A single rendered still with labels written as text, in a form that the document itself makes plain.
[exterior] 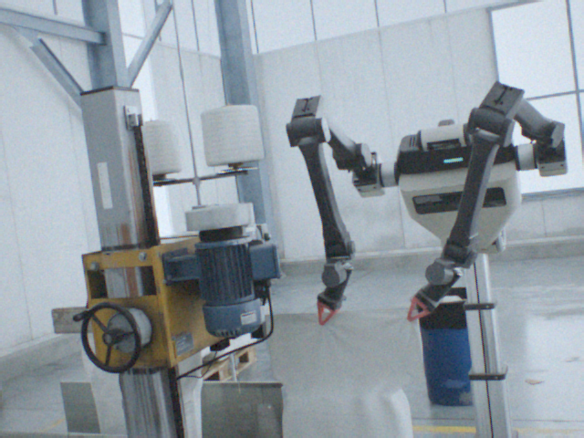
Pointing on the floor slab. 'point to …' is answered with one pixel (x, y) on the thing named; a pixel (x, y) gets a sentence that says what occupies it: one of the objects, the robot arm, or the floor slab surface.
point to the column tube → (122, 179)
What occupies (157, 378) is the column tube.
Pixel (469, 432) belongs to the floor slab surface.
